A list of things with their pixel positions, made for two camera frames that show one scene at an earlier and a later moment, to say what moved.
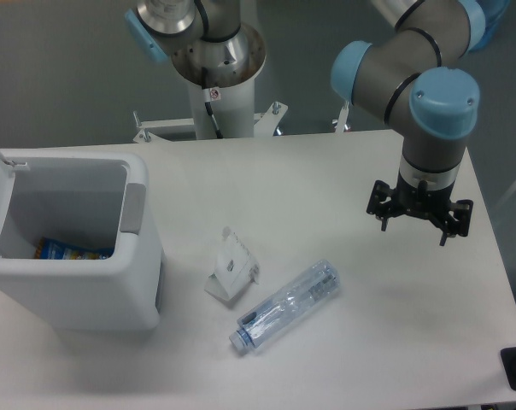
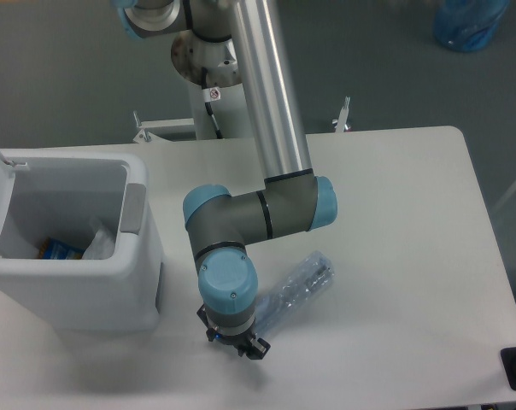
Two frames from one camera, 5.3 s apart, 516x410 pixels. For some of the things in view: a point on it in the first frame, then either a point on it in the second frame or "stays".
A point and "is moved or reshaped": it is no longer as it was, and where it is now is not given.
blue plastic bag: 483,16 stays
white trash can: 71,241 stays
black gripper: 434,206 → 237,344
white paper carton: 234,268 is moved or reshaped
